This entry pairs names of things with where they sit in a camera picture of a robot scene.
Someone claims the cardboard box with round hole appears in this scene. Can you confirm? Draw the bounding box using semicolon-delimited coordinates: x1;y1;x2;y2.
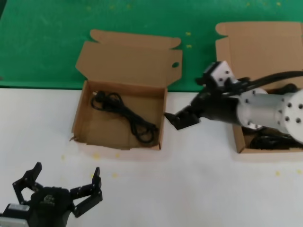
69;29;183;151

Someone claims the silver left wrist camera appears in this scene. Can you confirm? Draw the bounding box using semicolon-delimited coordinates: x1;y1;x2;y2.
0;202;30;227

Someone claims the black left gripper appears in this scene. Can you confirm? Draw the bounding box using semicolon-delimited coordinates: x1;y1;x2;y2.
12;162;104;227

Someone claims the green table mat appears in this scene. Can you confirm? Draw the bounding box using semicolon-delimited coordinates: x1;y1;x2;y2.
0;0;303;93

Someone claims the plain open cardboard box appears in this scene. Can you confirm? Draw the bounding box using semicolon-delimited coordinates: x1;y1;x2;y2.
214;21;303;154

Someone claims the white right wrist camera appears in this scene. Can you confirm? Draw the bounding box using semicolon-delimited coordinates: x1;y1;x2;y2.
196;61;240;92

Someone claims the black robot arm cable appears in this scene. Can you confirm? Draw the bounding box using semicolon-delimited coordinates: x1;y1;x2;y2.
226;70;303;96

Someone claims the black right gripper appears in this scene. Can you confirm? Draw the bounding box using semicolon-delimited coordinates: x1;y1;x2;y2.
164;88;239;131

